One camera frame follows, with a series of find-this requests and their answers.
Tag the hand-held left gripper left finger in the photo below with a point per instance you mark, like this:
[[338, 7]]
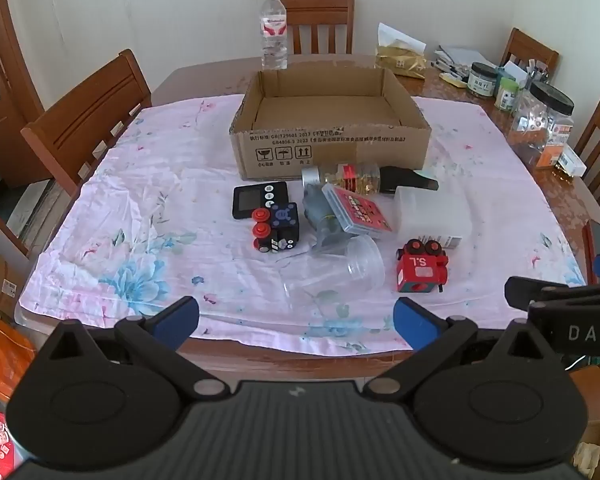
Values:
[[176, 322]]

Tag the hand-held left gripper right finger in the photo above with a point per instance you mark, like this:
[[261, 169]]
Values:
[[412, 325]]

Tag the red toy train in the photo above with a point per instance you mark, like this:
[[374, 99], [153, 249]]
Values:
[[422, 270]]

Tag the clear plastic cup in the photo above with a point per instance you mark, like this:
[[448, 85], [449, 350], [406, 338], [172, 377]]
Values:
[[340, 272]]

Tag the translucent white plastic box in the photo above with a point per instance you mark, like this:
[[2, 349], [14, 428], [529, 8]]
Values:
[[430, 212]]

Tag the black toy train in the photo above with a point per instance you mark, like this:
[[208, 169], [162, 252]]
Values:
[[280, 227]]

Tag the black digital timer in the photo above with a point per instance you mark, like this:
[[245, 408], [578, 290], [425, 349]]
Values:
[[247, 200]]

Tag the silver capped gold capsule bottle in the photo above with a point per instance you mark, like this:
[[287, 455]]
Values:
[[350, 177]]

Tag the small white carton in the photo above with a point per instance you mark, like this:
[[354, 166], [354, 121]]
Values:
[[572, 162]]

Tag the pink floral tablecloth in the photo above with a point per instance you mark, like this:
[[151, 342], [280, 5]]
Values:
[[155, 210]]

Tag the red playing card box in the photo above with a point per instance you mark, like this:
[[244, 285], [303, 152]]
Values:
[[360, 212]]

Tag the large clear black lidded jar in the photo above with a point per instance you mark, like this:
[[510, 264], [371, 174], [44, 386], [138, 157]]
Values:
[[540, 120]]

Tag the orange bag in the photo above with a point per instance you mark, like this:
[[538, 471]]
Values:
[[2, 360]]

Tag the green lidded small jar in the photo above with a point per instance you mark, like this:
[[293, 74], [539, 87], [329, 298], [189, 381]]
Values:
[[507, 95]]

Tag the black lidded labelled jar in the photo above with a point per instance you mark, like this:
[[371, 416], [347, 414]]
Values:
[[482, 80]]

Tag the pile of papers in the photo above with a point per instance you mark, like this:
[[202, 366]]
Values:
[[462, 57]]

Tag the gold tissue pack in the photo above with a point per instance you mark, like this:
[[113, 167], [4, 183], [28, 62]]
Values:
[[400, 57]]

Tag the wooden door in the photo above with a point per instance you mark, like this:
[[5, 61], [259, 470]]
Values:
[[5, 110]]

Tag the clear plastic water bottle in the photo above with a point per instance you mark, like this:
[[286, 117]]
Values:
[[273, 35]]

